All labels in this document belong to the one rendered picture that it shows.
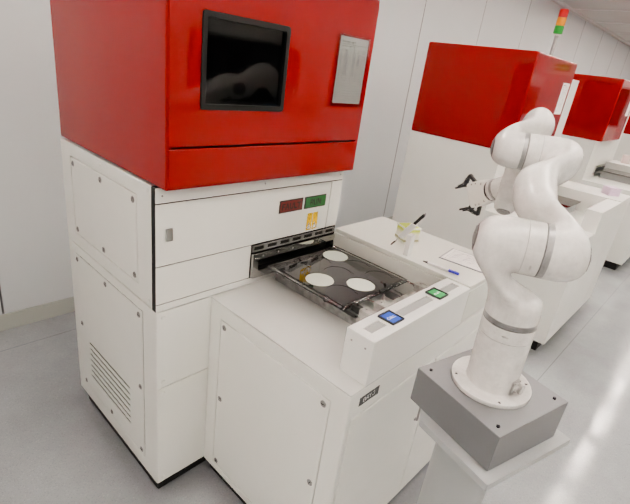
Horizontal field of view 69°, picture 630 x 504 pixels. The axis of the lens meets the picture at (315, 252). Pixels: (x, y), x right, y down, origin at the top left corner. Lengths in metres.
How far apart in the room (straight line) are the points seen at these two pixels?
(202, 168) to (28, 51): 1.55
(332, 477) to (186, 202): 0.90
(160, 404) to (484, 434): 1.07
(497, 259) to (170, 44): 0.90
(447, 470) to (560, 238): 0.66
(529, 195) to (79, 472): 1.89
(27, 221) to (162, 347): 1.49
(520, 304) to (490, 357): 0.15
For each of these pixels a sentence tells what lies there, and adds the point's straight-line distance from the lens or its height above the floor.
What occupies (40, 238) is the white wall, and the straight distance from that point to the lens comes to 2.93.
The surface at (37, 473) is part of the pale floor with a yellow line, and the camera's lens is 2.23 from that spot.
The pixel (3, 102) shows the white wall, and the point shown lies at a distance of 2.72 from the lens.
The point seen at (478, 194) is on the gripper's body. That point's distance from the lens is 1.91.
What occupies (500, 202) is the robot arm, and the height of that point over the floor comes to 1.23.
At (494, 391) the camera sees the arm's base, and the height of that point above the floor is 0.94.
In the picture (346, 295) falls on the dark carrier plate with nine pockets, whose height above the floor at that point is 0.90.
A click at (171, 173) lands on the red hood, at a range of 1.29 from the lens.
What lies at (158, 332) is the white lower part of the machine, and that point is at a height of 0.75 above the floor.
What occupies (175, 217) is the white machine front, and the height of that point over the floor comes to 1.13.
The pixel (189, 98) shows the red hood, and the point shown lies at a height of 1.47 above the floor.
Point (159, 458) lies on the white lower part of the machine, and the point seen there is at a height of 0.21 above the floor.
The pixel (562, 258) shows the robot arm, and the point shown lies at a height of 1.30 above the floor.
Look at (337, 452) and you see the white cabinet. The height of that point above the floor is 0.62.
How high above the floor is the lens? 1.60
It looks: 23 degrees down
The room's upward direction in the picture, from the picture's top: 8 degrees clockwise
